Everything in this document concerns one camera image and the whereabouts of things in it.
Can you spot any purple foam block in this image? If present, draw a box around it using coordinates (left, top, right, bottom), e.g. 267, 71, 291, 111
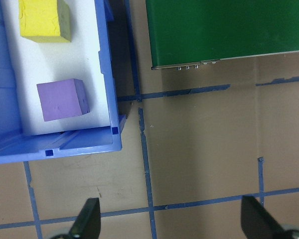
36, 78, 91, 122

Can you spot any yellow foam block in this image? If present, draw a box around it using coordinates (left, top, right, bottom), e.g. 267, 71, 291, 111
18, 0, 72, 43

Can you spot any blue plastic storage bin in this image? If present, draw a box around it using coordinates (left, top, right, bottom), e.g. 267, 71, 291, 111
0, 0, 140, 166

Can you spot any white foam pad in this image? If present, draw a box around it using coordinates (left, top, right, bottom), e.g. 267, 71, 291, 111
4, 0, 115, 136

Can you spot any green conveyor belt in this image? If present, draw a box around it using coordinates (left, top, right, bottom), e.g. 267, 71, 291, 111
145, 0, 299, 71

